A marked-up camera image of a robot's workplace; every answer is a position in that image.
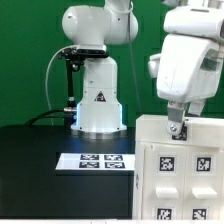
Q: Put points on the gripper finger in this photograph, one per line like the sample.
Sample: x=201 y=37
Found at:
x=196 y=107
x=175 y=112

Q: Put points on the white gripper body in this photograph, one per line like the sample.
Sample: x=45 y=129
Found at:
x=189 y=69

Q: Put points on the white cabinet top block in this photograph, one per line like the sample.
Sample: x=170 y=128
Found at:
x=206 y=132

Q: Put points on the white cabinet body box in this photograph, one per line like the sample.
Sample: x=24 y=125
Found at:
x=139 y=177

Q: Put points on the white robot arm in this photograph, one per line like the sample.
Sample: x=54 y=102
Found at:
x=96 y=27

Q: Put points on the white marker base sheet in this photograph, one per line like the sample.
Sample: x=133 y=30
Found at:
x=96 y=161

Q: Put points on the black camera stand pole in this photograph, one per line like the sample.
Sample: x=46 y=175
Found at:
x=70 y=83

